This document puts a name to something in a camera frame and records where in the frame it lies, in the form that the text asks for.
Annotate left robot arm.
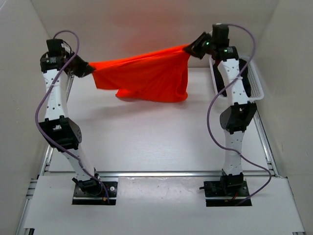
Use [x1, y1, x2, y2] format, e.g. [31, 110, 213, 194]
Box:
[35, 38, 103, 196]

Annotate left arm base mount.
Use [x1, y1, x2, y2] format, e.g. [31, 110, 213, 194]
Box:
[72, 177, 118, 206]

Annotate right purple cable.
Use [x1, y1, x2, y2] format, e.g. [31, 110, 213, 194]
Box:
[206, 23, 272, 206]

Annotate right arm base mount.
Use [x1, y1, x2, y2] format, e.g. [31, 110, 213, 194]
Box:
[199, 172, 252, 207]

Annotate orange shorts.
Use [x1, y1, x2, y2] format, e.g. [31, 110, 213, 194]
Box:
[90, 46, 190, 102]

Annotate black shorts in basket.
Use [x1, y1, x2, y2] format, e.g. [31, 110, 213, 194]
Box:
[213, 58, 251, 97]

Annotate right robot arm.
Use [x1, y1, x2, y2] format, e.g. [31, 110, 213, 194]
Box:
[183, 23, 257, 196]

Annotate white plastic basket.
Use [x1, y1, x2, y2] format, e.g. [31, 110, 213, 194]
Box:
[209, 55, 264, 102]

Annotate purple cable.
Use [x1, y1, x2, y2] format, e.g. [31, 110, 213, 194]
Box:
[206, 23, 272, 206]
[34, 30, 111, 204]

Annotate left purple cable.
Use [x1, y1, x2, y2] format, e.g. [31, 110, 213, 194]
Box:
[34, 30, 111, 204]

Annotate aluminium front rail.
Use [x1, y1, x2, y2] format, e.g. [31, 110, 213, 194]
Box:
[41, 170, 277, 178]

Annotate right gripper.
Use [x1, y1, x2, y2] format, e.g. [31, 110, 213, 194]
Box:
[183, 32, 217, 60]

